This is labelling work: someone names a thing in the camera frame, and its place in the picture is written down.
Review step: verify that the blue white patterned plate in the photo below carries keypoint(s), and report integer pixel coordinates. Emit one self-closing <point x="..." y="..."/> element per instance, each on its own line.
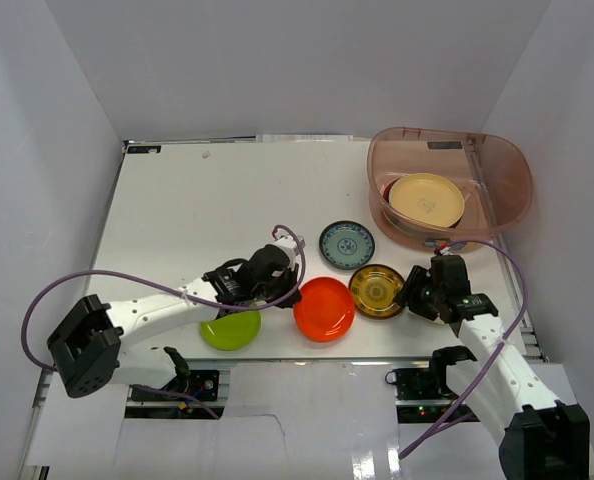
<point x="346" y="245"/>

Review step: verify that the beige bear plate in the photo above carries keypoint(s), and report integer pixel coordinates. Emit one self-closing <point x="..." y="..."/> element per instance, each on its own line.
<point x="427" y="200"/>

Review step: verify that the white paper sheets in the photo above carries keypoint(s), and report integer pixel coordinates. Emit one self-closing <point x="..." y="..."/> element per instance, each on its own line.
<point x="296" y="138"/>

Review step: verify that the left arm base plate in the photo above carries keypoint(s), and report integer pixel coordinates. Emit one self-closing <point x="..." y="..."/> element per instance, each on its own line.
<point x="201" y="384"/>

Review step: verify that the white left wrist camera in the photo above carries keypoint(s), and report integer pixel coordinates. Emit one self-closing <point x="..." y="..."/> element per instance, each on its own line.
<point x="290" y="246"/>

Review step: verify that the lime green plate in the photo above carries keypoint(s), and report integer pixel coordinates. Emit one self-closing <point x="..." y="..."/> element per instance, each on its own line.
<point x="232" y="332"/>

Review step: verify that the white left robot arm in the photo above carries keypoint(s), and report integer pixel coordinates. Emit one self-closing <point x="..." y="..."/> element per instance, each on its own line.
<point x="100" y="343"/>

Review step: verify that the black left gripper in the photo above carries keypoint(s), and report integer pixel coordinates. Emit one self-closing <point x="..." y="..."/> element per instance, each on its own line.
<point x="281" y="288"/>

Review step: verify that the orange plate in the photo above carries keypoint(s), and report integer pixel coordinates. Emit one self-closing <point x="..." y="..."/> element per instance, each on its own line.
<point x="326" y="310"/>

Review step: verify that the black label sticker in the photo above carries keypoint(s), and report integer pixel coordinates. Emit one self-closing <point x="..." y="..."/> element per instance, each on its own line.
<point x="143" y="149"/>

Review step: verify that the red plate with teal flower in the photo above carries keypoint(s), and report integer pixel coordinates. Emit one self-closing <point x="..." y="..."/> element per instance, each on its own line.
<point x="386" y="192"/>

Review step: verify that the yellow brown patterned plate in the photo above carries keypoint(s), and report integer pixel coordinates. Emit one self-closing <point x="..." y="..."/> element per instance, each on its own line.
<point x="374" y="288"/>

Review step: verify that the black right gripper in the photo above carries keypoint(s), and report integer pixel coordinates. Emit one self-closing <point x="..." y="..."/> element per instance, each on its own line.
<point x="408" y="296"/>

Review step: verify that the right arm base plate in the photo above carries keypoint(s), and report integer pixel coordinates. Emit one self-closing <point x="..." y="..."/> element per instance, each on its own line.
<point x="418" y="384"/>

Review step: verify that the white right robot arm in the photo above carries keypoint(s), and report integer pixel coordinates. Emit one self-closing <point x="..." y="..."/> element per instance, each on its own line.
<point x="538" y="436"/>

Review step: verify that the pink translucent plastic bin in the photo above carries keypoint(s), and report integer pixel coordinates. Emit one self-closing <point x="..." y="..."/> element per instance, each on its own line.
<point x="490" y="172"/>

